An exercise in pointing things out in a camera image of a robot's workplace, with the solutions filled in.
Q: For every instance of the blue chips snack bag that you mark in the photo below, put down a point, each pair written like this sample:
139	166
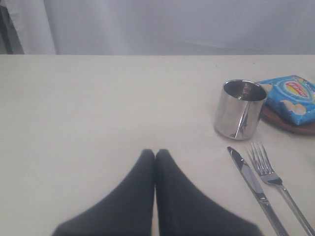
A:
291	97

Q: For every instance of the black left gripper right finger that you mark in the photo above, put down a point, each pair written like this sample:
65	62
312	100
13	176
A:
183	210

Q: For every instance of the grey backdrop curtain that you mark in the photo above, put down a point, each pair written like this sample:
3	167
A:
164	27

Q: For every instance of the silver metal fork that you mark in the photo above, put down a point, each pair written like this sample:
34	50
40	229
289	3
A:
264	169

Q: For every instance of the silver table knife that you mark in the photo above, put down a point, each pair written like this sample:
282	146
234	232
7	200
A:
257	191

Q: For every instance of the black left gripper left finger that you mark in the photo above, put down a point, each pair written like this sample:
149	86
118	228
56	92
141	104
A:
126	211

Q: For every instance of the brown round plate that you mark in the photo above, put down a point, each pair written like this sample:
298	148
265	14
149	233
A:
271	117

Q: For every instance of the silver metal cup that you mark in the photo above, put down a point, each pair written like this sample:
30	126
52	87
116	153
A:
239	109

